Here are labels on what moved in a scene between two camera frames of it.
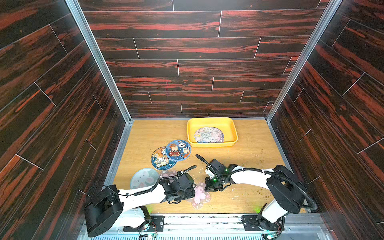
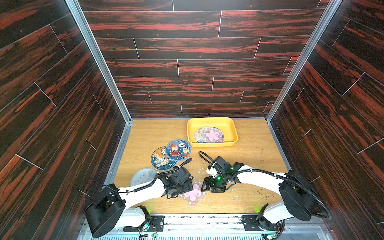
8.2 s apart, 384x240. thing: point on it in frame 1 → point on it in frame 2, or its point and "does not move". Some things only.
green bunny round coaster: x=144 y=177 does not move
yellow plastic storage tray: x=211 y=131 does not move
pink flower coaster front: x=201 y=196 → x=214 y=135
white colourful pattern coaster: x=209 y=134 does not move
